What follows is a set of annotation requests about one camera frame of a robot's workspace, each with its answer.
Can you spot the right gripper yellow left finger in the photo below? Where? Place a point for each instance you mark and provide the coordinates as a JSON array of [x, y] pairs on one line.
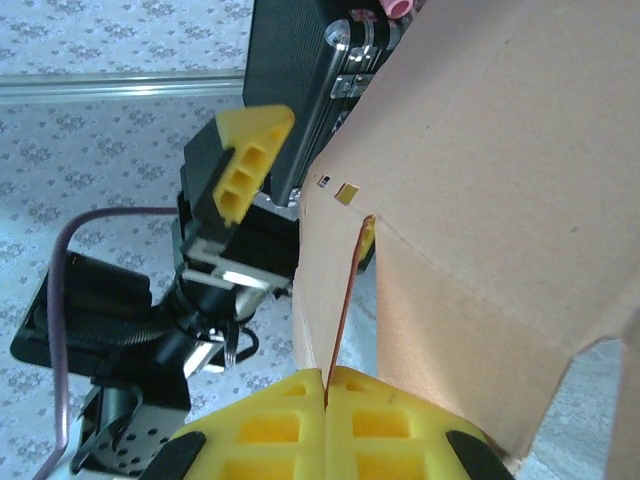
[[310, 430]]

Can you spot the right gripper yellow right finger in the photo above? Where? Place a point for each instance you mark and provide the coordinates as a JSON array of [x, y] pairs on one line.
[[345, 450]]

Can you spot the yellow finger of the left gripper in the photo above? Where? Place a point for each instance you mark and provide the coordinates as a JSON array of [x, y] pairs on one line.
[[369, 240], [250, 125]]

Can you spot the orange paper box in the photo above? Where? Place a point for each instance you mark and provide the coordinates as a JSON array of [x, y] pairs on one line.
[[475, 175]]

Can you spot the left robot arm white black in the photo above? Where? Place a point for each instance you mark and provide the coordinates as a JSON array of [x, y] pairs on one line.
[[85, 300]]

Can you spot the black case with metal latches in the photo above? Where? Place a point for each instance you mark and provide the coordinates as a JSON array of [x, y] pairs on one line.
[[290, 75]]

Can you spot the pink tube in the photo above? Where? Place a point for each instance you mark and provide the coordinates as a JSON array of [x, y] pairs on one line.
[[400, 6]]

